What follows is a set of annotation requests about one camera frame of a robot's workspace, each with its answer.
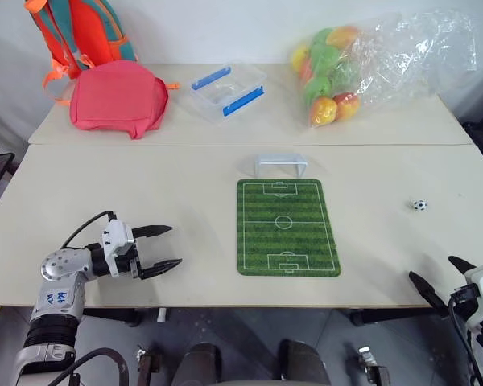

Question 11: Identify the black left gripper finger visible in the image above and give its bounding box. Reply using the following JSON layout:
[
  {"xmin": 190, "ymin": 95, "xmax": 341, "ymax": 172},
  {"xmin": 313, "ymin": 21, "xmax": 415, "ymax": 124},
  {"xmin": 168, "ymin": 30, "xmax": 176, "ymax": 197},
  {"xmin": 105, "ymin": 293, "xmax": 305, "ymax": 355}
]
[
  {"xmin": 131, "ymin": 224, "xmax": 174, "ymax": 241},
  {"xmin": 139, "ymin": 257, "xmax": 184, "ymax": 281}
]

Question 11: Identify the red yellow toy fruit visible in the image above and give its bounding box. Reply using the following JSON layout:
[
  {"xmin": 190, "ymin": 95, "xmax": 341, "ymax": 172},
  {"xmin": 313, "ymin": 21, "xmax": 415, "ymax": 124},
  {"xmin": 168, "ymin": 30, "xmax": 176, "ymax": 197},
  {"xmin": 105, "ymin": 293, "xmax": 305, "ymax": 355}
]
[{"xmin": 332, "ymin": 92, "xmax": 361, "ymax": 121}]

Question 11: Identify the pink fabric bag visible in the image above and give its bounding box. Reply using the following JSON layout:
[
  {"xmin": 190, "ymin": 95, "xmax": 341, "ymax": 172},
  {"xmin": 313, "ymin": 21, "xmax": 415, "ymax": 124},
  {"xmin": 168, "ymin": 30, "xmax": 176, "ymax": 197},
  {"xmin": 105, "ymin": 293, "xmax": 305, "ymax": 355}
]
[{"xmin": 68, "ymin": 60, "xmax": 171, "ymax": 141}]

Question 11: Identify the black table foot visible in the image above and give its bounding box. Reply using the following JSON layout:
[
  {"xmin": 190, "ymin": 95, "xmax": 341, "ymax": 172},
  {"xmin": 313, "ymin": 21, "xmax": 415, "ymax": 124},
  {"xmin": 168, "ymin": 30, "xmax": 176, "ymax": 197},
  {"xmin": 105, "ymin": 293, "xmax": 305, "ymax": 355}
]
[
  {"xmin": 347, "ymin": 308, "xmax": 444, "ymax": 327},
  {"xmin": 81, "ymin": 308, "xmax": 144, "ymax": 328}
]

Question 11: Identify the clear box with blue clips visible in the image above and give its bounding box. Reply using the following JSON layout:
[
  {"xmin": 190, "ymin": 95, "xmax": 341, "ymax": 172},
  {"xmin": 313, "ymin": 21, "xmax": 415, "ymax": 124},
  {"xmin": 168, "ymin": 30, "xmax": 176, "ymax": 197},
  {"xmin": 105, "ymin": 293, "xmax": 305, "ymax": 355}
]
[{"xmin": 189, "ymin": 64, "xmax": 268, "ymax": 125}]

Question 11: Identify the dark caster bracket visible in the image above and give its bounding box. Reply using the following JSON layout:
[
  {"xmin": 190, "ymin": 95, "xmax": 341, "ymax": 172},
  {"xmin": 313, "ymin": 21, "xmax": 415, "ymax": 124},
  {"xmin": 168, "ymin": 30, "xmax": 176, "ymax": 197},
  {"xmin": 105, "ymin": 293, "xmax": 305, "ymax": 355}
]
[
  {"xmin": 354, "ymin": 344, "xmax": 392, "ymax": 386},
  {"xmin": 135, "ymin": 343, "xmax": 163, "ymax": 386}
]

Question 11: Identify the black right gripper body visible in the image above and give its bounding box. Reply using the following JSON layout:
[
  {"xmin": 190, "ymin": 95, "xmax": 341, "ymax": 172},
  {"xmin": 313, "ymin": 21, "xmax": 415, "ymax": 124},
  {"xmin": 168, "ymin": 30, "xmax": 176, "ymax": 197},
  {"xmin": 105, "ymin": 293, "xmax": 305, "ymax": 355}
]
[{"xmin": 449, "ymin": 282, "xmax": 480, "ymax": 310}]

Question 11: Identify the orange yellow toy fruit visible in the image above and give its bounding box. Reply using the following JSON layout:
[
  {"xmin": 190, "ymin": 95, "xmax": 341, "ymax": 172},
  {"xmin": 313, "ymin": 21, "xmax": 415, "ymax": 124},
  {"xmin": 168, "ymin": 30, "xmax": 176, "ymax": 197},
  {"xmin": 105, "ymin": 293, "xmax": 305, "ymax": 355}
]
[
  {"xmin": 325, "ymin": 25, "xmax": 361, "ymax": 50},
  {"xmin": 308, "ymin": 96, "xmax": 339, "ymax": 128}
]

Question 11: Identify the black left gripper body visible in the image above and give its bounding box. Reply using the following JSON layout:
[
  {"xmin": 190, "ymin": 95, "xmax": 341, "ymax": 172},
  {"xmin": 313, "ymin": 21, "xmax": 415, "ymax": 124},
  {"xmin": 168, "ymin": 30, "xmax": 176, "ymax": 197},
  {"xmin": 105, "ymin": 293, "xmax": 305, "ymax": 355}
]
[{"xmin": 118, "ymin": 240, "xmax": 143, "ymax": 281}]

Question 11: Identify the orange teal backpack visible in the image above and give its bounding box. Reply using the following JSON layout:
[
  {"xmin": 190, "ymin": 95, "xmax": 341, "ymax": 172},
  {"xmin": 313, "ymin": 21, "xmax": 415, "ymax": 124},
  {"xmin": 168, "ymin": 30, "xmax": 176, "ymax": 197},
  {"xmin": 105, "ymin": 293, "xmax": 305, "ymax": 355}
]
[{"xmin": 23, "ymin": 0, "xmax": 140, "ymax": 106}]

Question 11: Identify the green toy fruit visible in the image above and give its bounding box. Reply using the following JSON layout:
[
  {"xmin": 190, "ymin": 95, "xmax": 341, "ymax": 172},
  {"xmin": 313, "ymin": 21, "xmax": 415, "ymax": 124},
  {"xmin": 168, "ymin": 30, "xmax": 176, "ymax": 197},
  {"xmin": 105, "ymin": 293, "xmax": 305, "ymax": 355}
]
[
  {"xmin": 312, "ymin": 27, "xmax": 334, "ymax": 47},
  {"xmin": 309, "ymin": 43, "xmax": 341, "ymax": 73},
  {"xmin": 303, "ymin": 76, "xmax": 333, "ymax": 106},
  {"xmin": 332, "ymin": 60, "xmax": 363, "ymax": 94}
]

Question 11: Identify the green soccer field mat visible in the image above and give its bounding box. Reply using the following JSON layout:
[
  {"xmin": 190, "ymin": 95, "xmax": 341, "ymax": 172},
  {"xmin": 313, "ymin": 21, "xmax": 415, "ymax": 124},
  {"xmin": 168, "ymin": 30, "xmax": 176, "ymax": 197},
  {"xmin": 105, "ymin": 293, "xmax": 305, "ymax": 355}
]
[{"xmin": 236, "ymin": 178, "xmax": 343, "ymax": 278}]

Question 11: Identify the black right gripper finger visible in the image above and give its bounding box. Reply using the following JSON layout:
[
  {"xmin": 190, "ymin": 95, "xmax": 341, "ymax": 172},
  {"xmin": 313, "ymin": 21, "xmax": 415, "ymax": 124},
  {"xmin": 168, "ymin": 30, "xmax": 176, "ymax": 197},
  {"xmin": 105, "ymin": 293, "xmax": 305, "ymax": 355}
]
[
  {"xmin": 447, "ymin": 255, "xmax": 478, "ymax": 277},
  {"xmin": 408, "ymin": 271, "xmax": 450, "ymax": 311}
]

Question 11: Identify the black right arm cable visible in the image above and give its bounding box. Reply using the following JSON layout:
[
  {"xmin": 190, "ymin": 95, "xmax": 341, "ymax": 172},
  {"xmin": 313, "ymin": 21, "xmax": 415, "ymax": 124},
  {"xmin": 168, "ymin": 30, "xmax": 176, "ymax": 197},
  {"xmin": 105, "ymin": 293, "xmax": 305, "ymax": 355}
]
[{"xmin": 448, "ymin": 294, "xmax": 483, "ymax": 386}]

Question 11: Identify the clear plastic bag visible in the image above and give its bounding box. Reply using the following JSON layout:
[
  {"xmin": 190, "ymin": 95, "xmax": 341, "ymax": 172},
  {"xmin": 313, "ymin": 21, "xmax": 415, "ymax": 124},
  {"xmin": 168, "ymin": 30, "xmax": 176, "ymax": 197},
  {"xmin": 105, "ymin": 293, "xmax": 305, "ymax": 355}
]
[{"xmin": 291, "ymin": 10, "xmax": 479, "ymax": 130}]

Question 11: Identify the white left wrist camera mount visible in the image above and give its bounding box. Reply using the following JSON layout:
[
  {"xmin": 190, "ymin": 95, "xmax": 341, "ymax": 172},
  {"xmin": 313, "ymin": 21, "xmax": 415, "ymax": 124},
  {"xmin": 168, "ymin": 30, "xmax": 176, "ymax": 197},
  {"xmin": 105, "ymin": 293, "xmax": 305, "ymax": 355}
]
[{"xmin": 100, "ymin": 219, "xmax": 136, "ymax": 279}]

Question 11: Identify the small white soccer goal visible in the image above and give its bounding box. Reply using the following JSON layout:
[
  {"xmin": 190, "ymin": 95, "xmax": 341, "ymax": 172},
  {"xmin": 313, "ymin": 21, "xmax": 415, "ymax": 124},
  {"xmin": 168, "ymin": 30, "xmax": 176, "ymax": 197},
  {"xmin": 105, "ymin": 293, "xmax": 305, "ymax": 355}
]
[{"xmin": 252, "ymin": 154, "xmax": 309, "ymax": 179}]

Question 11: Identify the dark rounded shape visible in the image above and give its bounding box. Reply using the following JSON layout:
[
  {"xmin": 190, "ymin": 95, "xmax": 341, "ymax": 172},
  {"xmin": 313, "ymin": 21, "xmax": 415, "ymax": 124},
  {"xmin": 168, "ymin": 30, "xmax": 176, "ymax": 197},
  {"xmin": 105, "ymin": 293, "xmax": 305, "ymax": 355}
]
[
  {"xmin": 279, "ymin": 339, "xmax": 332, "ymax": 386},
  {"xmin": 178, "ymin": 342, "xmax": 223, "ymax": 386}
]

